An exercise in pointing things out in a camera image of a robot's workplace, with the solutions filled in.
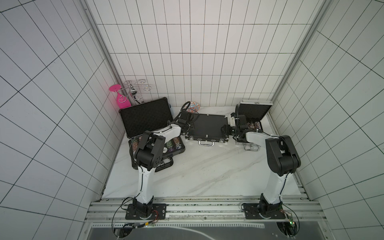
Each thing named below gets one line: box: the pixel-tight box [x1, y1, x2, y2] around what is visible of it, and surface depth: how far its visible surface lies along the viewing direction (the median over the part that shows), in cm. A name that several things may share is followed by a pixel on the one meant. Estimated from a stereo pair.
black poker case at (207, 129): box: [185, 113, 229, 147], surface depth 100 cm
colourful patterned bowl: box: [186, 101, 200, 114], surface depth 120 cm
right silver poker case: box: [235, 99, 273, 152], surface depth 94 cm
